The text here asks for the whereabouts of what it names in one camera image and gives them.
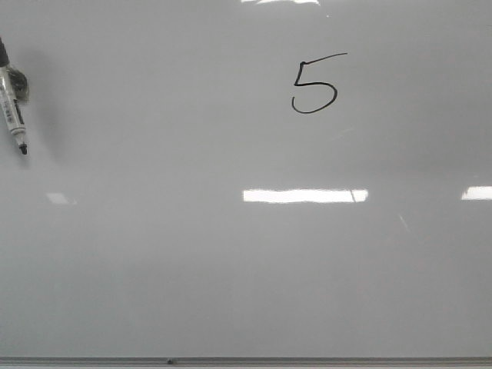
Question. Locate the black dry-erase marker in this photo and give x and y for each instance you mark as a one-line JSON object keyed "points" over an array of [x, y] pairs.
{"points": [[9, 105]]}

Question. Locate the white whiteboard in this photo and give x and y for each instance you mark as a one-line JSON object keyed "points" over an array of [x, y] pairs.
{"points": [[274, 182]]}

